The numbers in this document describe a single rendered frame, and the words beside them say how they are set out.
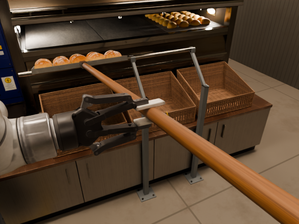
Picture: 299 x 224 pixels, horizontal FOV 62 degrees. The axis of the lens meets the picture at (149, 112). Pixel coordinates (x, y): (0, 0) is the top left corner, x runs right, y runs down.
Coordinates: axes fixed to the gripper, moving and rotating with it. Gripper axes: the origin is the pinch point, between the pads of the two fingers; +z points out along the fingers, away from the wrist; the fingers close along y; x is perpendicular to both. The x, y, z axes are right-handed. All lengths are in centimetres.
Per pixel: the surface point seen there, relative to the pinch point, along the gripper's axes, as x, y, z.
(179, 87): -140, 38, 84
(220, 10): -164, -23, 147
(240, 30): -326, 12, 319
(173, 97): -154, 50, 85
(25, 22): -133, -25, -25
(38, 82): -154, 17, -27
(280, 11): -249, -15, 323
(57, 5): -143, -35, -3
